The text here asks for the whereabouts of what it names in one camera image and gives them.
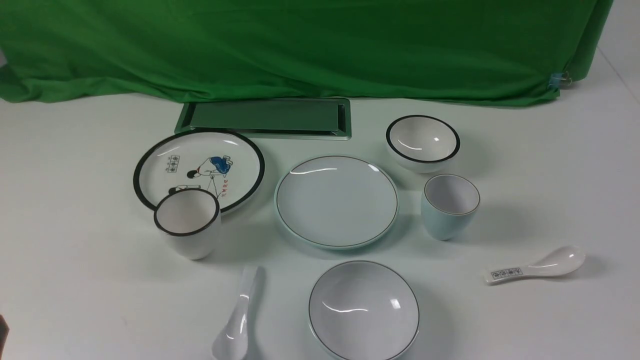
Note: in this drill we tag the pale blue cup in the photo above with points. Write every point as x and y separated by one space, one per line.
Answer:
448 205

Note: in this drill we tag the black-rimmed white bowl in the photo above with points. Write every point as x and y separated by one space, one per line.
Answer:
421 143

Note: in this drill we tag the pale blue shallow bowl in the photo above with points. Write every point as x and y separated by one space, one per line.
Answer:
363 310

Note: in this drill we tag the pale blue plate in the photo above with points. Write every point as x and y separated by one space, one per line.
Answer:
336 202

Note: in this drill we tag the green backdrop cloth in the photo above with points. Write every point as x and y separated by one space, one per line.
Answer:
479 52

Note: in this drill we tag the blue binder clip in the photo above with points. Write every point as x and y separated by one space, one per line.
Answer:
559 80

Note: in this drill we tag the black-rimmed illustrated plate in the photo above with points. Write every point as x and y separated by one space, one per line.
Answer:
226 164

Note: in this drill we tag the white spoon with pattern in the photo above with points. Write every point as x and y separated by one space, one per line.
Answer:
559 262

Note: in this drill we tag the black-rimmed white cup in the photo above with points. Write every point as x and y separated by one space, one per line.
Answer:
190 221

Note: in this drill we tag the plain white ceramic spoon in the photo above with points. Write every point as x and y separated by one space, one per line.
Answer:
232 343

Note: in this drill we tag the metal table cable hatch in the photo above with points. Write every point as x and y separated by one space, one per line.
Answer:
277 118

